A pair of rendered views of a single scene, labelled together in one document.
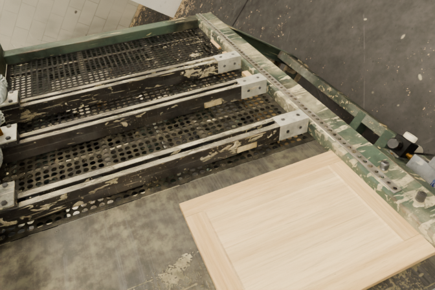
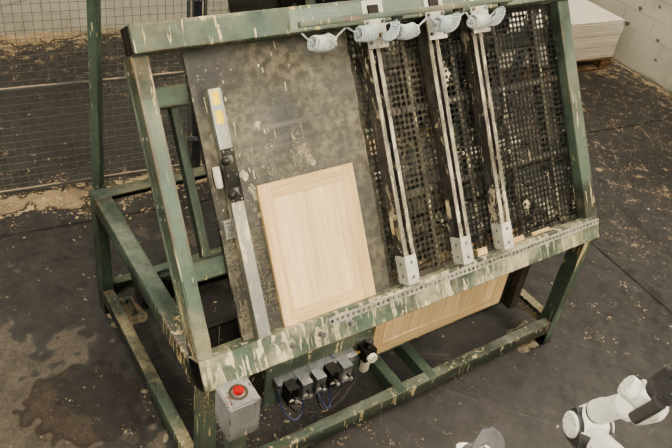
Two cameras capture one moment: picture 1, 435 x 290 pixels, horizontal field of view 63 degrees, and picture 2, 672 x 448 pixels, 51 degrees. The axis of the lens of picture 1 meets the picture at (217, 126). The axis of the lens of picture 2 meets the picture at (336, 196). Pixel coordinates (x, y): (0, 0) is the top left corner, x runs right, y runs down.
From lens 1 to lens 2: 178 cm
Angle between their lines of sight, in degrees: 21
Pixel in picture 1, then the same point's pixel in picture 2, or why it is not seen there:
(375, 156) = (361, 323)
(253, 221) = (328, 212)
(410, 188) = (329, 333)
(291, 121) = (407, 268)
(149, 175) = (379, 143)
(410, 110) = (425, 427)
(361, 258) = (290, 275)
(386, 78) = (470, 420)
